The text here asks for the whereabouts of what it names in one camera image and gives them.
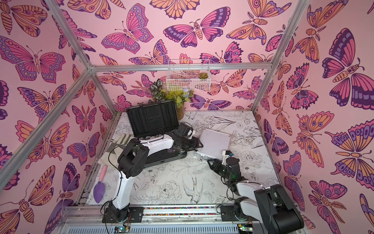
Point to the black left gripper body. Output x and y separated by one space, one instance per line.
188 145

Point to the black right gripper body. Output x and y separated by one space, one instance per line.
217 165

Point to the pink square poker case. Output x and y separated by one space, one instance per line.
214 145

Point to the dark grey poker case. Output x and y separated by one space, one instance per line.
152 119

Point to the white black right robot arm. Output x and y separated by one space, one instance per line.
271 206

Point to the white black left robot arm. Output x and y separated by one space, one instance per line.
139 154

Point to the colourful poker chips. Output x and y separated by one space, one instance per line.
150 138

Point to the amber glass plant vase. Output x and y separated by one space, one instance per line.
180 112

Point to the artificial green leafy plant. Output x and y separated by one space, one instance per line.
160 93

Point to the small green succulent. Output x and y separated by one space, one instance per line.
203 76

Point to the purple pink garden trowel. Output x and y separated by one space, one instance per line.
99 189

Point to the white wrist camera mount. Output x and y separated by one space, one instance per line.
226 154

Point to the white wire wall basket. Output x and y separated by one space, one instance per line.
183 74

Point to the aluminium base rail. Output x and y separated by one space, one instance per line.
158 219

